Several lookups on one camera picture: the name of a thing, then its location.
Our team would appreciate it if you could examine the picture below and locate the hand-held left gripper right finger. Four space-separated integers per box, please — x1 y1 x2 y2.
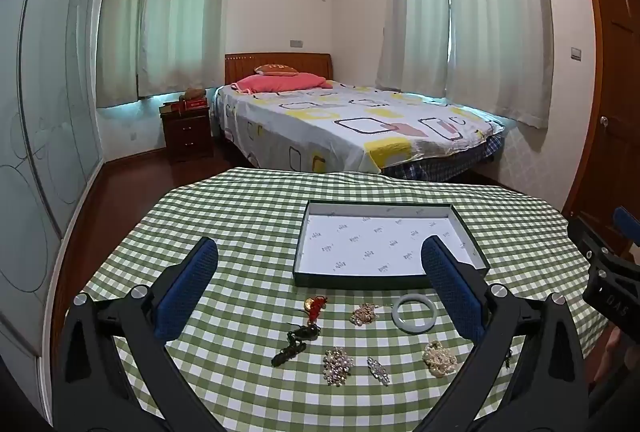
407 234 591 432

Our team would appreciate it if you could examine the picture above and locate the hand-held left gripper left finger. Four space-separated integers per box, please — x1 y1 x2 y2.
50 236 236 432

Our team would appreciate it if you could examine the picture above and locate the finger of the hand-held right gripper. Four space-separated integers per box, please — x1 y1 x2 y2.
566 216 623 263
614 206 640 240

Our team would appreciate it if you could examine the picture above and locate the pale jade bangle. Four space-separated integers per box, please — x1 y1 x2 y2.
391 294 441 334

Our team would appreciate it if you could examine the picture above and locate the green box with white lining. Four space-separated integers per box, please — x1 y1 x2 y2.
292 200 488 289

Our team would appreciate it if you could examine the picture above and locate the gold bead cluster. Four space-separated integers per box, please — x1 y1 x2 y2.
349 303 381 327

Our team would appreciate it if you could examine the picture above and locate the oval rhinestone hair clip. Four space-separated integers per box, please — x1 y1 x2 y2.
366 356 392 385

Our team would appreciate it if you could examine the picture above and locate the dark green pendant necklace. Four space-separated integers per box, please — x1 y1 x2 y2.
271 324 321 368

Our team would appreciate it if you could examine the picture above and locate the red tassel charm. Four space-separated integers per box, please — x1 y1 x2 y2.
301 294 328 320

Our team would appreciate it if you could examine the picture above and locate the round rhinestone brooch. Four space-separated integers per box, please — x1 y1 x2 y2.
321 347 353 385

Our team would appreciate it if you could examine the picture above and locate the green checkered tablecloth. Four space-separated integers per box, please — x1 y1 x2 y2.
80 167 611 432

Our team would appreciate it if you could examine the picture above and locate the blue plaid bed skirt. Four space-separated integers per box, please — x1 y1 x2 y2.
382 134 503 180

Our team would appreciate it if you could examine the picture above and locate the brown wooden door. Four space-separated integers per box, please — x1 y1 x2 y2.
562 0 640 253

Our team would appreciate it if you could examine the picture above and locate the dark wooden nightstand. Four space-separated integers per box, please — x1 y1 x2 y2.
160 104 215 163

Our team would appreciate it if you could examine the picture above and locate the patterned white bedsheet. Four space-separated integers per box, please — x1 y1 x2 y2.
215 82 506 173

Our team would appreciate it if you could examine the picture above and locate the pink pillow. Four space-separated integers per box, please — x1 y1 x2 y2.
231 73 333 94

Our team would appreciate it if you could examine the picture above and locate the frosted glass wardrobe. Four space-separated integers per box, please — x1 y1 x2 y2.
0 0 103 358

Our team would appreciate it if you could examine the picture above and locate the wooden headboard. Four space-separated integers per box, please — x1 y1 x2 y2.
224 53 333 85

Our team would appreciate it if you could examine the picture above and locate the wide white curtain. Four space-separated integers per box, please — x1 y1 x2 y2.
137 0 226 95
442 0 556 128

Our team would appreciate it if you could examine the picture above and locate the small orange cushion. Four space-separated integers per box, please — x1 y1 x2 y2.
254 63 300 76

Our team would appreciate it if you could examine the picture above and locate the narrow white curtain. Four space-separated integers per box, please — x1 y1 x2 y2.
95 0 151 108
376 0 451 93

